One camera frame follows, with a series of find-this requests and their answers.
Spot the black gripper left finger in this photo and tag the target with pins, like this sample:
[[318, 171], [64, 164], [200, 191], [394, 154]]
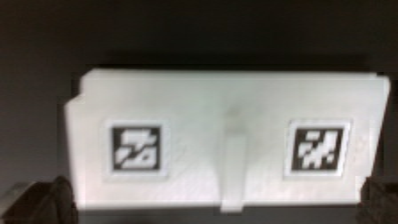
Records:
[[37, 203]]

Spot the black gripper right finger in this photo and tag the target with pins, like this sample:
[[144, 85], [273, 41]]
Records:
[[376, 207]]

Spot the white cabinet door panel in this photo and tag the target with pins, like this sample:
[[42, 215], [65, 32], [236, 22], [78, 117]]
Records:
[[222, 138]]

